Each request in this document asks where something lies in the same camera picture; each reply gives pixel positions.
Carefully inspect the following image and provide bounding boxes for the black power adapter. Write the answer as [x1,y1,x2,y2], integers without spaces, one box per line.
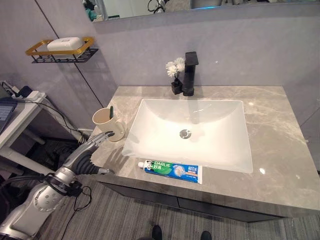
[19,85,33,98]

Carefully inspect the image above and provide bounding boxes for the wall mirror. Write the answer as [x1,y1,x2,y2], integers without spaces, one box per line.
[80,0,320,22]

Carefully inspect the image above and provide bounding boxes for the white rectangular sink basin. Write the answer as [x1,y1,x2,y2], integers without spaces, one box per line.
[121,98,254,174]

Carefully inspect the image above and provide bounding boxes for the black square faucet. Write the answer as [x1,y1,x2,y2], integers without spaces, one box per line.
[182,51,200,97]

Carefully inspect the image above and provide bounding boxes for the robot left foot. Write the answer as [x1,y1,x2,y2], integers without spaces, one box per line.
[151,224,164,240]

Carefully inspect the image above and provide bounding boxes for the blue green toothpaste tube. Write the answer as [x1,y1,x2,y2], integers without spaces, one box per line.
[137,160,204,185]

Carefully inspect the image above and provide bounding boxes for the black table cable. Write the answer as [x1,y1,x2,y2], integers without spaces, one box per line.
[14,98,90,146]

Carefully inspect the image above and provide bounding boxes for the dark vanity cabinet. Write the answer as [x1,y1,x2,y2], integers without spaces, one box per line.
[97,180,288,223]

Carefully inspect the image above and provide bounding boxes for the cream plastic cup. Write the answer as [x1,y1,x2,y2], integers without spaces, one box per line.
[92,107,128,143]

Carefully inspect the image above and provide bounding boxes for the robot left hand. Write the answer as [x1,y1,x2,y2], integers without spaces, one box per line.
[58,131,116,179]

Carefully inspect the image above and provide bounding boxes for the blue laptop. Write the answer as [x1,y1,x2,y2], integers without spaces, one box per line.
[0,97,18,135]

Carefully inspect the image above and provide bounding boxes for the small black vase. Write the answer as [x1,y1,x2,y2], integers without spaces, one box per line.
[171,79,182,95]

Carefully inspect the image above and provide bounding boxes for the gold and black wall shelf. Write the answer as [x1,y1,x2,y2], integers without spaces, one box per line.
[25,36,99,64]

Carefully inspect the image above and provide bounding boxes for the white artificial flowers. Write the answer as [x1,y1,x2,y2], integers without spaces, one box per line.
[165,57,186,79]

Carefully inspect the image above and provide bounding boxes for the white soap box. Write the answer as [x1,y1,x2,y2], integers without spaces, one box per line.
[46,36,82,52]

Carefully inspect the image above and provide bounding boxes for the white side table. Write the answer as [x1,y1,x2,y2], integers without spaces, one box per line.
[0,91,55,176]

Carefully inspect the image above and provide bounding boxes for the white power strip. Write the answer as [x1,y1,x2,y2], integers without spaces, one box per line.
[1,80,46,102]

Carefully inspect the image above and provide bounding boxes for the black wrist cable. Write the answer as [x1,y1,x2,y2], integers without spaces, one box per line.
[56,185,93,240]

